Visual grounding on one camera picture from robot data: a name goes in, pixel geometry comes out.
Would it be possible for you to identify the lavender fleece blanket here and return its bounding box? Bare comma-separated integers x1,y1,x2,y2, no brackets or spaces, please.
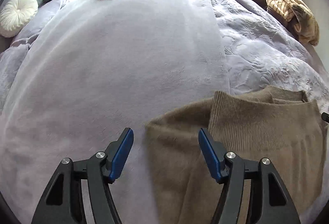
1,0,229,223

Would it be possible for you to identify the lavender embossed bed cover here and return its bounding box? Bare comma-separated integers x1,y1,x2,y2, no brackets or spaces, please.
1,0,328,115

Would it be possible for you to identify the beige striped clothes pile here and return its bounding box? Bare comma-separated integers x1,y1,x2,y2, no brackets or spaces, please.
252,0,320,46

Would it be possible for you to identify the round white pleated cushion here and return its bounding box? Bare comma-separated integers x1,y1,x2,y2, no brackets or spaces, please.
1,0,38,38

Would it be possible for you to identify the olive brown knit sweater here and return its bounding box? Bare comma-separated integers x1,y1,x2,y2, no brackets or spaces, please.
144,85,329,224

